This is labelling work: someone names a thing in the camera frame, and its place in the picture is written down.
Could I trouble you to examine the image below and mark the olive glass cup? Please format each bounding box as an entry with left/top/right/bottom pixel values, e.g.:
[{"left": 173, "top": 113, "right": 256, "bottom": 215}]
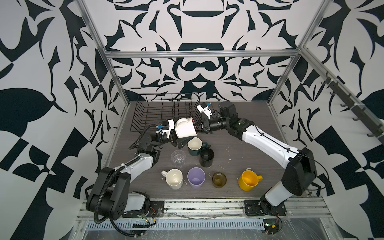
[{"left": 212, "top": 172, "right": 227, "bottom": 188}]

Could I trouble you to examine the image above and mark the black wire dish rack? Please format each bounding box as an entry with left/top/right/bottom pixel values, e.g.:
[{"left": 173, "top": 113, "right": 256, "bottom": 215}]
[{"left": 130, "top": 93, "right": 202, "bottom": 133}]

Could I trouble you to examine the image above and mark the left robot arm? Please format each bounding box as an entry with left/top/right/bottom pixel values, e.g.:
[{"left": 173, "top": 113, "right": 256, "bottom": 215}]
[{"left": 86, "top": 124, "right": 197, "bottom": 224}]

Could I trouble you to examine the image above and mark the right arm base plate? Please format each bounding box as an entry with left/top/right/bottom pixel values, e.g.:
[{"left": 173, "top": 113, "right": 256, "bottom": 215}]
[{"left": 244, "top": 200, "right": 287, "bottom": 217}]

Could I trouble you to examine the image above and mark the lavender cup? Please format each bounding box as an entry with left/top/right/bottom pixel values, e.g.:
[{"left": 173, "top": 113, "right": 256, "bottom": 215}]
[{"left": 187, "top": 167, "right": 206, "bottom": 189}]

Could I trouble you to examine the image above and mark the yellow mug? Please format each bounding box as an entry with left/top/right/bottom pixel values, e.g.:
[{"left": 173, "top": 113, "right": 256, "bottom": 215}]
[{"left": 238, "top": 170, "right": 263, "bottom": 192}]

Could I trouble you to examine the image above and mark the dark green mug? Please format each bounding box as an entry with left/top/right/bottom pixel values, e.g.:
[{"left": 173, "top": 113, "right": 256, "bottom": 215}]
[{"left": 187, "top": 137, "right": 211, "bottom": 157}]

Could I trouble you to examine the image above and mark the black mug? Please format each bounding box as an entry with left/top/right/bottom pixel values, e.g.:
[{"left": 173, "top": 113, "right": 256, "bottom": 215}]
[{"left": 200, "top": 148, "right": 215, "bottom": 168}]

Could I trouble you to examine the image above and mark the small green circuit board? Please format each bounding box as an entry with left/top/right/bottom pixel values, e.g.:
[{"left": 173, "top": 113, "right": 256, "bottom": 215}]
[{"left": 264, "top": 218, "right": 283, "bottom": 235}]

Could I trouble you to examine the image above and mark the white slotted cable duct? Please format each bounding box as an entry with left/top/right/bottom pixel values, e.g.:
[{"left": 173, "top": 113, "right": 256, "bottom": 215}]
[{"left": 85, "top": 218, "right": 265, "bottom": 231}]

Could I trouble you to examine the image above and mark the white mug red inside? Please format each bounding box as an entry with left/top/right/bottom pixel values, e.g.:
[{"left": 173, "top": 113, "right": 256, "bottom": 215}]
[{"left": 175, "top": 118, "right": 197, "bottom": 138}]

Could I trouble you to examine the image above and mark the cream white mug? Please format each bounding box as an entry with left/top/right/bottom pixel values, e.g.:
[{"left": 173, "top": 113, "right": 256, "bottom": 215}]
[{"left": 161, "top": 169, "right": 184, "bottom": 190}]

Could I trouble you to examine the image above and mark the clear glass cup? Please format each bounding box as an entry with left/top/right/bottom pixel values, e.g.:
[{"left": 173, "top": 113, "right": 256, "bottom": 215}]
[{"left": 171, "top": 150, "right": 186, "bottom": 169}]

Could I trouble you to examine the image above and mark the grey wall hook rail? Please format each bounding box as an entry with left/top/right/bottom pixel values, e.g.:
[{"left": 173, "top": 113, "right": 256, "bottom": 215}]
[{"left": 322, "top": 71, "right": 384, "bottom": 145}]

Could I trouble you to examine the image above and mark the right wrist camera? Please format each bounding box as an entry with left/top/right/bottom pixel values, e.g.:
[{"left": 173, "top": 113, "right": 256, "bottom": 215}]
[{"left": 197, "top": 102, "right": 213, "bottom": 120}]

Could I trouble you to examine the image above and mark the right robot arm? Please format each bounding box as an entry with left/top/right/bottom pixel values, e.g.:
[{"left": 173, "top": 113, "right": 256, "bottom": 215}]
[{"left": 197, "top": 101, "right": 317, "bottom": 208}]

